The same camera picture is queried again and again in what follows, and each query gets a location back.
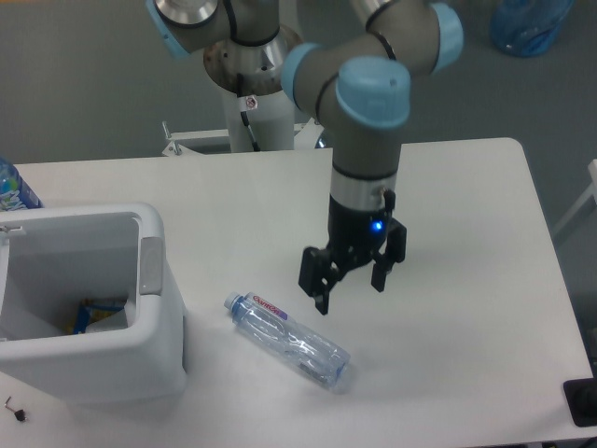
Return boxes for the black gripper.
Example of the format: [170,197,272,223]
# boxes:
[298,168,407,315]

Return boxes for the clear plastic water bottle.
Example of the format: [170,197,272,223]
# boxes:
[224,292,350,389]

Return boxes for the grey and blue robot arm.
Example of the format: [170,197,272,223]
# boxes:
[146,1,464,314]

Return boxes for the white plastic trash can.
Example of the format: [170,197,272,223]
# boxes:
[1,203,187,404]

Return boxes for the black device at table edge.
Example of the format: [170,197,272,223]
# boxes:
[563,378,596,427]

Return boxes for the blue and yellow snack wrapper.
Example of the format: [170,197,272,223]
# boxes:
[70,299,126,334]

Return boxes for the blue plastic bag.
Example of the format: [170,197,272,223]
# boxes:
[489,0,575,58]

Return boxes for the blue labelled bottle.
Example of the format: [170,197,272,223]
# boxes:
[1,158,43,212]

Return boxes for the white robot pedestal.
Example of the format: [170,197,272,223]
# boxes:
[160,23,332,158]

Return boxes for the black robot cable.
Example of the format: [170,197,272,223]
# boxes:
[236,73,261,153]

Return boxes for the white frame at right edge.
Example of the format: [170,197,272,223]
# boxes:
[551,159,596,245]

